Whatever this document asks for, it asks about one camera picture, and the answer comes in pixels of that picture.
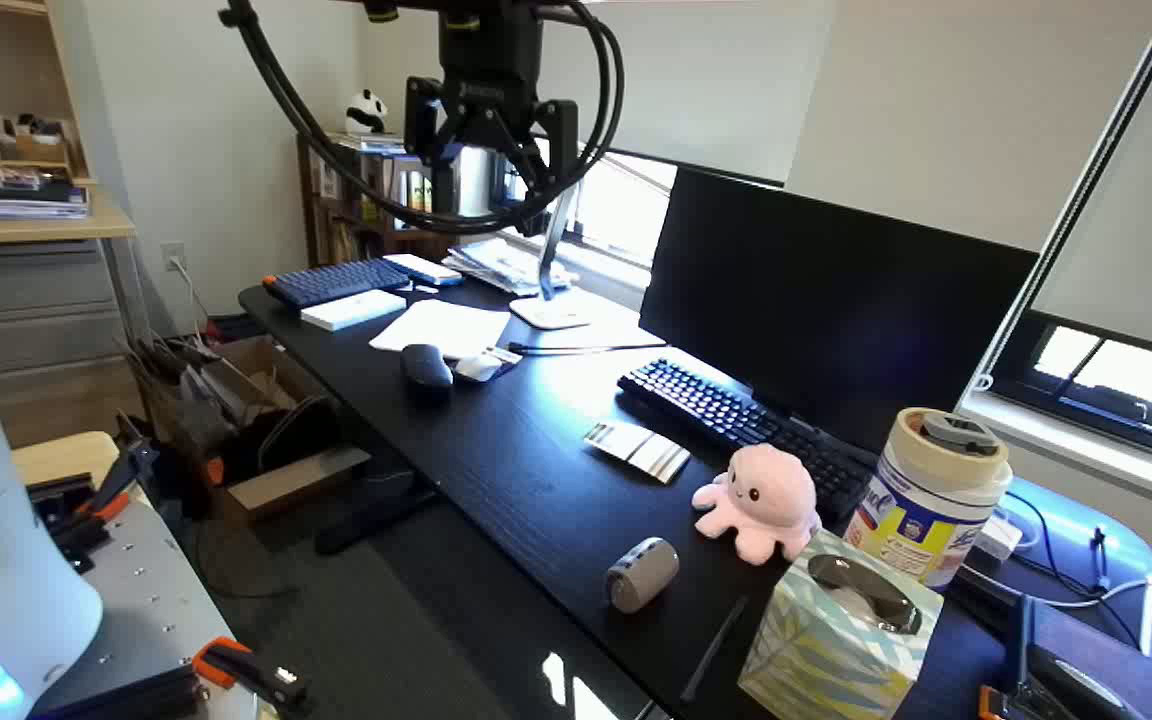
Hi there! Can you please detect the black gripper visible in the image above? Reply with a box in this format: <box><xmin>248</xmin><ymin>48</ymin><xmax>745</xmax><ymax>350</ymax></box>
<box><xmin>405</xmin><ymin>0</ymin><xmax>586</xmax><ymax>204</ymax></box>

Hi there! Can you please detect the cardboard box with tools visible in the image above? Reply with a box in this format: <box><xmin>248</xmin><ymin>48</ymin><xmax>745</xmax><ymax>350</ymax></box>
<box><xmin>128</xmin><ymin>331</ymin><xmax>373</xmax><ymax>525</ymax></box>

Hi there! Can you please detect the coloured patterned tissue box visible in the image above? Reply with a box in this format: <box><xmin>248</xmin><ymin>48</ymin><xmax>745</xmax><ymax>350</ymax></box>
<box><xmin>736</xmin><ymin>528</ymin><xmax>950</xmax><ymax>720</ymax></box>

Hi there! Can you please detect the panda plush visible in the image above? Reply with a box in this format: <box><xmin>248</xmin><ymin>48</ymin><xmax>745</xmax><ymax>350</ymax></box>
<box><xmin>341</xmin><ymin>88</ymin><xmax>392</xmax><ymax>139</ymax></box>

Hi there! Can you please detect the pile of loose papers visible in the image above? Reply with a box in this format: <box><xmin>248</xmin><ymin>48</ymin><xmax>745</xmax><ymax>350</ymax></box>
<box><xmin>439</xmin><ymin>236</ymin><xmax>580</xmax><ymax>299</ymax></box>

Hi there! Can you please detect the small white booklet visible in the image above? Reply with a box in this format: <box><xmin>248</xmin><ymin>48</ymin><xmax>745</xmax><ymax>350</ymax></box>
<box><xmin>382</xmin><ymin>252</ymin><xmax>467</xmax><ymax>291</ymax></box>

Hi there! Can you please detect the dark wooden bookshelf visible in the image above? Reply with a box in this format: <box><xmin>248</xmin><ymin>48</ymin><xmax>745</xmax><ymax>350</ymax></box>
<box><xmin>291</xmin><ymin>128</ymin><xmax>461</xmax><ymax>271</ymax></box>

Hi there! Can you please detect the white desk lamp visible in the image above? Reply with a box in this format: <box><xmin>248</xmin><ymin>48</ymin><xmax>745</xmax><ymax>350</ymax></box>
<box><xmin>507</xmin><ymin>162</ymin><xmax>632</xmax><ymax>337</ymax></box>

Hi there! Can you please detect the white paper booklet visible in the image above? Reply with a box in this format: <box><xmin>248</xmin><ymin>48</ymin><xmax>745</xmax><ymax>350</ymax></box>
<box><xmin>370</xmin><ymin>296</ymin><xmax>516</xmax><ymax>360</ymax></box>

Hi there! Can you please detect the blue notebook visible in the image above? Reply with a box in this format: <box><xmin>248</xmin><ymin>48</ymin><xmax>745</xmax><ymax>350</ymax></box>
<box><xmin>265</xmin><ymin>254</ymin><xmax>415</xmax><ymax>314</ymax></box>

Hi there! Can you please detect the flat white book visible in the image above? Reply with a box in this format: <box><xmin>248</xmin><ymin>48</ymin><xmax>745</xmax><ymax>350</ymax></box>
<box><xmin>296</xmin><ymin>287</ymin><xmax>414</xmax><ymax>337</ymax></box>

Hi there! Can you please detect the white roller blind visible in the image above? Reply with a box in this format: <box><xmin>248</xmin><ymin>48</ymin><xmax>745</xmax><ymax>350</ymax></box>
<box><xmin>1029</xmin><ymin>0</ymin><xmax>1152</xmax><ymax>368</ymax></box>
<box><xmin>572</xmin><ymin>0</ymin><xmax>840</xmax><ymax>186</ymax></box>

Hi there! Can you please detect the black keyboard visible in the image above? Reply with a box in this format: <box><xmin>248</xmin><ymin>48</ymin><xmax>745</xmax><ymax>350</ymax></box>
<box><xmin>615</xmin><ymin>354</ymin><xmax>882</xmax><ymax>525</ymax></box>

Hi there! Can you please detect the small white card pack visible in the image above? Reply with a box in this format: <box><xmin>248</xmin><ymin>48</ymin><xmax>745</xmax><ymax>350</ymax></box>
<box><xmin>586</xmin><ymin>420</ymin><xmax>697</xmax><ymax>487</ymax></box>

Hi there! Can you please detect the black computer monitor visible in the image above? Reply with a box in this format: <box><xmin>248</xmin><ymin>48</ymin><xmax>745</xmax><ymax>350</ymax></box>
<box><xmin>637</xmin><ymin>160</ymin><xmax>1040</xmax><ymax>464</ymax></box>

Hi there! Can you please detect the pink octopus plush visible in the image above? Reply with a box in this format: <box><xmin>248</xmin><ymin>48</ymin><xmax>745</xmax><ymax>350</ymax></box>
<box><xmin>689</xmin><ymin>440</ymin><xmax>824</xmax><ymax>569</ymax></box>

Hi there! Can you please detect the small grey cylinder speaker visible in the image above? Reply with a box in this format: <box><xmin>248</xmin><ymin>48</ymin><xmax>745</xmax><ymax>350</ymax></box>
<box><xmin>603</xmin><ymin>533</ymin><xmax>686</xmax><ymax>614</ymax></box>

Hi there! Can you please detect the light wooden shelf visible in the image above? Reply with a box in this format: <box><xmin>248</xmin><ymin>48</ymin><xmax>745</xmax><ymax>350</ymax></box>
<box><xmin>0</xmin><ymin>0</ymin><xmax>140</xmax><ymax>252</ymax></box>

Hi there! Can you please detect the stack of books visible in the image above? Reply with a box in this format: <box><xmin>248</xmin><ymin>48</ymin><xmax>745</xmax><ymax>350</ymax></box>
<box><xmin>0</xmin><ymin>168</ymin><xmax>94</xmax><ymax>223</ymax></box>

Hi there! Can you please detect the grey drawer cabinet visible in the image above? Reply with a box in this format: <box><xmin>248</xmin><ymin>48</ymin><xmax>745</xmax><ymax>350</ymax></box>
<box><xmin>0</xmin><ymin>236</ymin><xmax>154</xmax><ymax>451</ymax></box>

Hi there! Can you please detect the orange black clamp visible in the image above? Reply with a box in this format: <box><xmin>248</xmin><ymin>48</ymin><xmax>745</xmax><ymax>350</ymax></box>
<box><xmin>193</xmin><ymin>636</ymin><xmax>316</xmax><ymax>711</ymax></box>
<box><xmin>31</xmin><ymin>435</ymin><xmax>159</xmax><ymax>562</ymax></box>

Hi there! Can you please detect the light wooden board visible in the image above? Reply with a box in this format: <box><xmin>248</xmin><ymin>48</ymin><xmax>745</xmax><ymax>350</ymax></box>
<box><xmin>10</xmin><ymin>427</ymin><xmax>125</xmax><ymax>493</ymax></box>

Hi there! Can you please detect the black pen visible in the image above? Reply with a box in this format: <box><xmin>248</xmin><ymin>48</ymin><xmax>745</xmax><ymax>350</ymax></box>
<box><xmin>677</xmin><ymin>593</ymin><xmax>751</xmax><ymax>709</ymax></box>

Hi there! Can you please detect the metal robot mounting table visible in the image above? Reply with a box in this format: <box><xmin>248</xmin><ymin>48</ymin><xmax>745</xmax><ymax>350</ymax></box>
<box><xmin>28</xmin><ymin>475</ymin><xmax>253</xmax><ymax>720</ymax></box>

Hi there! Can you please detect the white wipes canister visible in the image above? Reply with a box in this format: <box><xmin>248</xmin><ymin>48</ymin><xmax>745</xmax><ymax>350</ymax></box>
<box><xmin>845</xmin><ymin>402</ymin><xmax>1015</xmax><ymax>593</ymax></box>

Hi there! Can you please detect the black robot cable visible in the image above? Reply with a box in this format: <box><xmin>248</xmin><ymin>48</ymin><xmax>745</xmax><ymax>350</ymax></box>
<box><xmin>216</xmin><ymin>0</ymin><xmax>628</xmax><ymax>241</ymax></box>

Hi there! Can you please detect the window with dark frame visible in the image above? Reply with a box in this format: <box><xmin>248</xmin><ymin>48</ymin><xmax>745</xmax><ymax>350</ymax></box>
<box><xmin>572</xmin><ymin>147</ymin><xmax>680</xmax><ymax>291</ymax></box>
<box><xmin>962</xmin><ymin>312</ymin><xmax>1152</xmax><ymax>516</ymax></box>

